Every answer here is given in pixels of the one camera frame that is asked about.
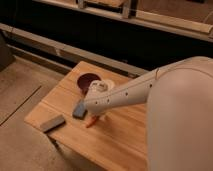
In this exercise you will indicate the dark red bowl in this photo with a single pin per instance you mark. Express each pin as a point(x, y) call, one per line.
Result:
point(85, 80)

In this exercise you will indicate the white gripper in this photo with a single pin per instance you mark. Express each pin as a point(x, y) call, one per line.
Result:
point(97, 87)

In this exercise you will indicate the wooden table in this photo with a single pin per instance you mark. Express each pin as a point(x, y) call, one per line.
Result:
point(117, 142)

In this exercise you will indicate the white cup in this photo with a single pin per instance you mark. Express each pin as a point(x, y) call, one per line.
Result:
point(110, 84)

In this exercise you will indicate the blue sponge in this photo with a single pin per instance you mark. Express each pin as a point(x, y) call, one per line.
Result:
point(80, 111)

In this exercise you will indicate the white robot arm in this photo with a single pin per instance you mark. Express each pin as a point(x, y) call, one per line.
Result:
point(179, 99)

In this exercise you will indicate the white grey sponge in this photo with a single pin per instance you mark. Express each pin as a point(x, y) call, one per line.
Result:
point(48, 123)

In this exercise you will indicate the dark bin at left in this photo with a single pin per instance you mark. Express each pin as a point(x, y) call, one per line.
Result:
point(6, 57)

